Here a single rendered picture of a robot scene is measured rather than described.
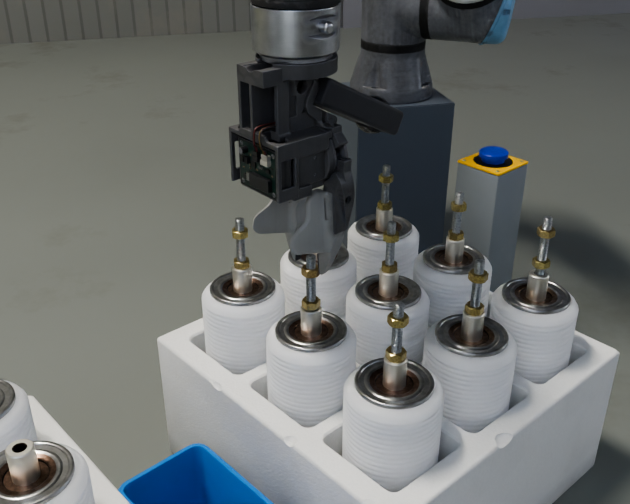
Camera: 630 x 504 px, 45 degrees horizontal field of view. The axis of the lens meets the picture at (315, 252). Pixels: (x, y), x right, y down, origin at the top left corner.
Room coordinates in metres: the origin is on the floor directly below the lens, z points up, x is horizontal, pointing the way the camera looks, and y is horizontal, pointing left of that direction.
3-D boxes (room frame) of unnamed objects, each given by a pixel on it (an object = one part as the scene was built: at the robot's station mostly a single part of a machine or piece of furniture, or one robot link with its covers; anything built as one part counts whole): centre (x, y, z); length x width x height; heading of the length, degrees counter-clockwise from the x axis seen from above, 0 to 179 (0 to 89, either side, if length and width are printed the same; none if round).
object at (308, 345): (0.66, 0.00, 0.25); 0.08 x 0.08 x 0.01
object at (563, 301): (0.73, -0.25, 0.25); 0.08 x 0.08 x 0.01
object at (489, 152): (0.99, -0.25, 0.32); 0.04 x 0.04 x 0.02
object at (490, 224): (0.99, -0.25, 0.16); 0.07 x 0.07 x 0.31; 42
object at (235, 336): (0.75, 0.08, 0.16); 0.10 x 0.10 x 0.18
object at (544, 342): (0.73, -0.25, 0.16); 0.10 x 0.10 x 0.18
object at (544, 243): (0.73, -0.25, 0.31); 0.01 x 0.01 x 0.08
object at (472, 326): (0.65, -0.16, 0.26); 0.02 x 0.02 x 0.03
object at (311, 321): (0.66, 0.00, 0.26); 0.02 x 0.02 x 0.03
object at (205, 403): (0.74, -0.08, 0.09); 0.39 x 0.39 x 0.18; 42
